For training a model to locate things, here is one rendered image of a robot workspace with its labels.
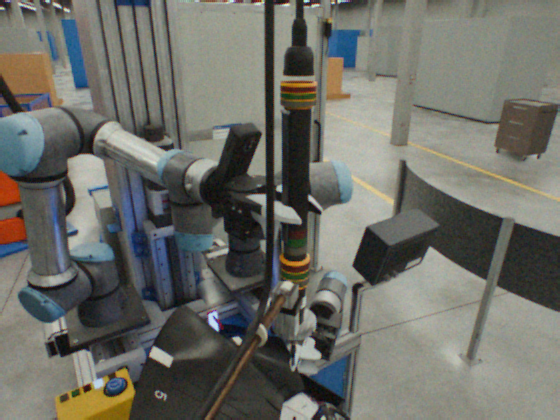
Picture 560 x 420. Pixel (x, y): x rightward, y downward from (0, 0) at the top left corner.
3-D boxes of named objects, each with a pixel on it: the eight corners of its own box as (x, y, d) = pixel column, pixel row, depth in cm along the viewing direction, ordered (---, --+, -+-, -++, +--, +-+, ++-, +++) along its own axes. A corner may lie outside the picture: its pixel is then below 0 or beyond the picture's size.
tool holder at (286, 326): (304, 355, 55) (306, 300, 51) (259, 342, 57) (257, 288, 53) (321, 317, 62) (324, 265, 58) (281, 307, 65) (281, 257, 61)
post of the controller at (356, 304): (353, 334, 135) (358, 288, 127) (347, 329, 137) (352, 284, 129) (359, 331, 137) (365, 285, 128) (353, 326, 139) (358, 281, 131)
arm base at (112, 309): (76, 306, 121) (68, 280, 117) (124, 291, 128) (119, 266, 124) (82, 334, 109) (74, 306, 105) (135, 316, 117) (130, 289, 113)
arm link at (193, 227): (228, 233, 83) (225, 185, 78) (202, 259, 73) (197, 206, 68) (197, 227, 85) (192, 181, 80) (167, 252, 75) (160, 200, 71)
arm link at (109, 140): (79, 134, 100) (240, 216, 93) (44, 144, 91) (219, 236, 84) (82, 92, 94) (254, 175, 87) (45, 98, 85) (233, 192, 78)
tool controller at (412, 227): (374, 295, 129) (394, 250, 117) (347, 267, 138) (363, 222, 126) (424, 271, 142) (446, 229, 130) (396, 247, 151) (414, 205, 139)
